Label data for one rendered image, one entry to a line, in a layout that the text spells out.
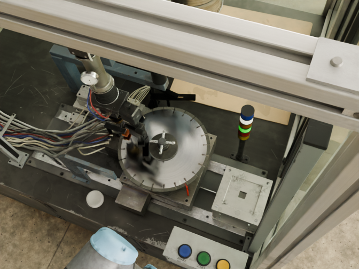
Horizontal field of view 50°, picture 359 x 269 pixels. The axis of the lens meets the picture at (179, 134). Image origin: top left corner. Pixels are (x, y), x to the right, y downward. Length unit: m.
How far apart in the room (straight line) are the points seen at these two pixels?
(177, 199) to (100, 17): 1.21
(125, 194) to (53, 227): 1.02
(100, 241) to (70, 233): 1.53
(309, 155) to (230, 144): 1.07
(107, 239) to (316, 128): 0.55
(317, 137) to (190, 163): 0.88
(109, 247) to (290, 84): 0.72
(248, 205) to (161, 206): 0.37
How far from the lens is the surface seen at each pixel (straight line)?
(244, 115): 1.29
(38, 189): 1.77
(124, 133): 1.50
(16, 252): 2.58
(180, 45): 0.31
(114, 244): 0.94
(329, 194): 0.47
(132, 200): 1.56
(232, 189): 1.46
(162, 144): 1.42
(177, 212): 1.59
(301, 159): 0.66
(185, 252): 1.40
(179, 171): 1.43
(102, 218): 1.64
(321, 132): 0.61
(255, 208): 1.45
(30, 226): 2.58
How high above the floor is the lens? 2.29
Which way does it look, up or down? 64 degrees down
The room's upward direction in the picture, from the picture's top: 9 degrees counter-clockwise
